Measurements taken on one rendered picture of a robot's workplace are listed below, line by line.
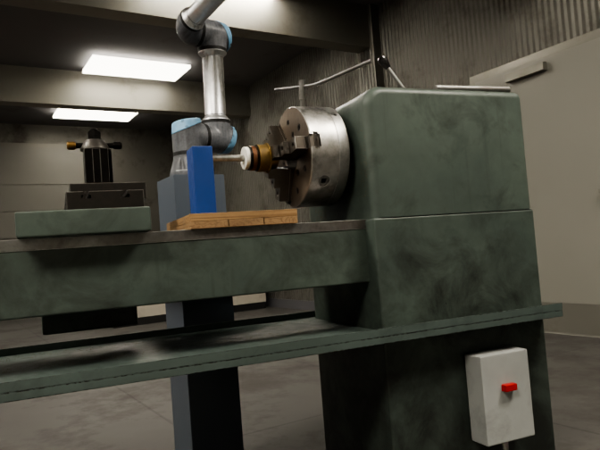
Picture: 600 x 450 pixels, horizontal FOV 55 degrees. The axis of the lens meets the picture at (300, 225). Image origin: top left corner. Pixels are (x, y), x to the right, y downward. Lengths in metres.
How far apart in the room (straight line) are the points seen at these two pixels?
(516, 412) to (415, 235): 0.60
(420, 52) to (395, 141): 4.24
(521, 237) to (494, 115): 0.40
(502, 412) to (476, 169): 0.74
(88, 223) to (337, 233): 0.68
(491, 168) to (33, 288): 1.36
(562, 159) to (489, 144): 2.83
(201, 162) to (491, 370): 1.04
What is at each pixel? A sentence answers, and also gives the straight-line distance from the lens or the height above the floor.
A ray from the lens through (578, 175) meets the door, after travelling 4.69.
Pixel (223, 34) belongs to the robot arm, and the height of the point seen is 1.67.
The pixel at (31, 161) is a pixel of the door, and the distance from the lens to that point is 11.00.
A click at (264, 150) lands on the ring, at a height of 1.10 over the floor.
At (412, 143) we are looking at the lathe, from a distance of 1.79.
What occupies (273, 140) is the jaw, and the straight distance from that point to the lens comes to 1.85.
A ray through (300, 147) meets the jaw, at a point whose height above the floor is 1.08.
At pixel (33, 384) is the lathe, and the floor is 0.55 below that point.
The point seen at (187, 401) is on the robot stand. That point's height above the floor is 0.28.
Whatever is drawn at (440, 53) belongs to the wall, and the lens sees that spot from 5.77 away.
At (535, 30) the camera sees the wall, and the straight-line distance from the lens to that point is 5.11.
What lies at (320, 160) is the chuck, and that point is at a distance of 1.70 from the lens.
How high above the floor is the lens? 0.79
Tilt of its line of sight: 2 degrees up
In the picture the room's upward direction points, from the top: 4 degrees counter-clockwise
